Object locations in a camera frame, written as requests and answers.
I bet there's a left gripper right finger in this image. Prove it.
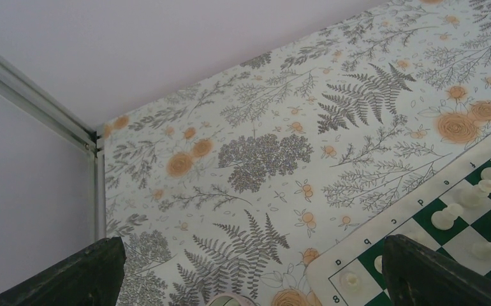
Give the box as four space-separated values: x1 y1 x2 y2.
382 235 491 305

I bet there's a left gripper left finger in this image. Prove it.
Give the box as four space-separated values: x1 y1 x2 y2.
0 237 126 305

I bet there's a green white chess board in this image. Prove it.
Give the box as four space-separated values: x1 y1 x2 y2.
306 135 491 305

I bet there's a floral patterned table mat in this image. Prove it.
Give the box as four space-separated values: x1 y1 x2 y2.
102 1 491 305

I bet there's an aluminium corner post left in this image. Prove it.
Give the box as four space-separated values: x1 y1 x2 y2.
0 55 106 241

